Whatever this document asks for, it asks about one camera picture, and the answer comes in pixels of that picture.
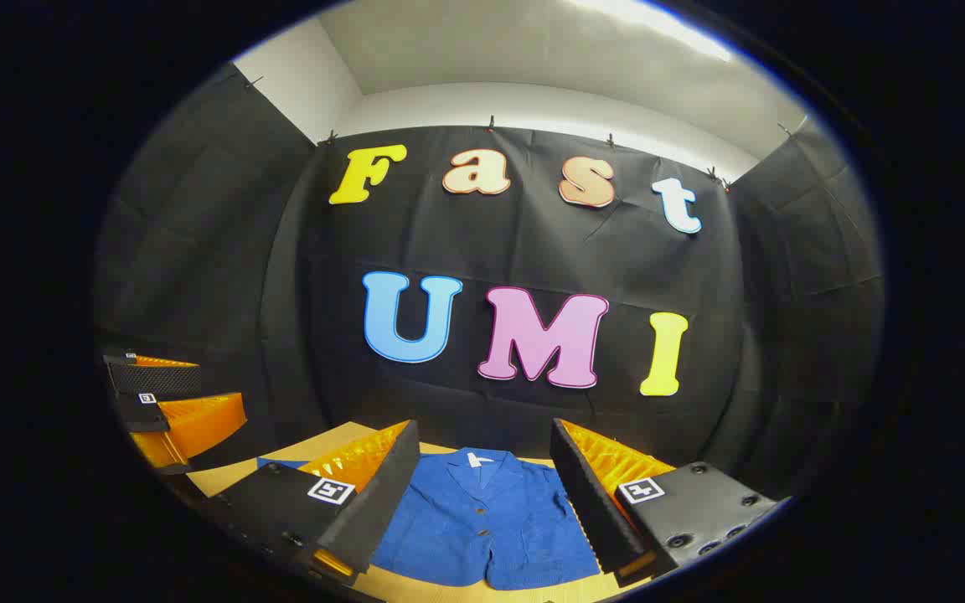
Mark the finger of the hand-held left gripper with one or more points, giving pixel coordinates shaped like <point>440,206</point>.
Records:
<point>156,378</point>
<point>143,414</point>

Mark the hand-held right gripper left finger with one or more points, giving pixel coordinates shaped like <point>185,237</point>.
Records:
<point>382,494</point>

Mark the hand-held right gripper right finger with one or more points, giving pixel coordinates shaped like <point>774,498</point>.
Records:
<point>587,511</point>

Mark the black backdrop cloth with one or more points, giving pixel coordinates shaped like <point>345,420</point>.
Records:
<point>533,260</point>

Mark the row of small cloth clips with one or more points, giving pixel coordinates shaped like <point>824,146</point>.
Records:
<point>491,124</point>

